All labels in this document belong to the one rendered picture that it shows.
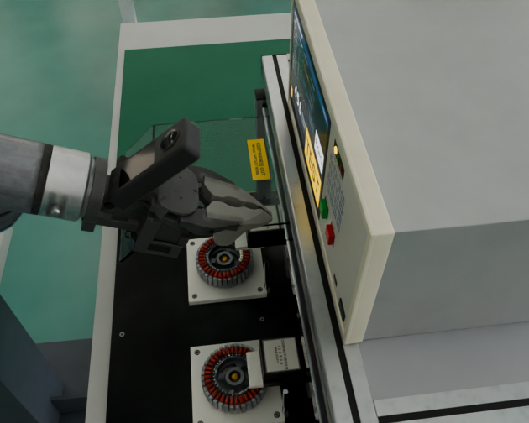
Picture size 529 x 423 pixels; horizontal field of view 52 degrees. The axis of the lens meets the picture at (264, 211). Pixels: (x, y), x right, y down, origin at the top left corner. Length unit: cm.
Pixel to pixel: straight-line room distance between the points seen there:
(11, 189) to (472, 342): 52
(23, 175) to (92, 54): 258
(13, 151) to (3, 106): 237
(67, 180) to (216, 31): 126
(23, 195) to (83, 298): 150
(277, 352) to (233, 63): 97
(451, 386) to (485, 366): 5
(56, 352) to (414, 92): 158
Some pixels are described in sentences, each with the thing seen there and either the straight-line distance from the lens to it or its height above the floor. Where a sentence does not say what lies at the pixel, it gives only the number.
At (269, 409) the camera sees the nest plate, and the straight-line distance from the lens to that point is 96.
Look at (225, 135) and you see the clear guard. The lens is 93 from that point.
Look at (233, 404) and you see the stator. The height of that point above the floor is 82.
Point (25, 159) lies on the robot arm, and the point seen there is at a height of 131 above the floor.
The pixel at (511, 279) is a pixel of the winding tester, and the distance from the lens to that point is 61.
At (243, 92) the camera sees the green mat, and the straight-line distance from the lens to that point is 153.
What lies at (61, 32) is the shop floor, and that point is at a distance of 338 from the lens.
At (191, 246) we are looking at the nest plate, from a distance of 113.
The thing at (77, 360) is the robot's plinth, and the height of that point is 2.
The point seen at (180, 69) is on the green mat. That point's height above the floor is 75.
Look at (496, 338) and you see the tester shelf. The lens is 69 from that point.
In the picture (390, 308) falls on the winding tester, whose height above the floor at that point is 118.
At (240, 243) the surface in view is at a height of 88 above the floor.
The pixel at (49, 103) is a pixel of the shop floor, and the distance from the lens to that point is 287.
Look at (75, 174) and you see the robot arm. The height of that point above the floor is 129.
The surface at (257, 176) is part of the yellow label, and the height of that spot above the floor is 107.
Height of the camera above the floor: 169
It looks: 50 degrees down
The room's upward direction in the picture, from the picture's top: straight up
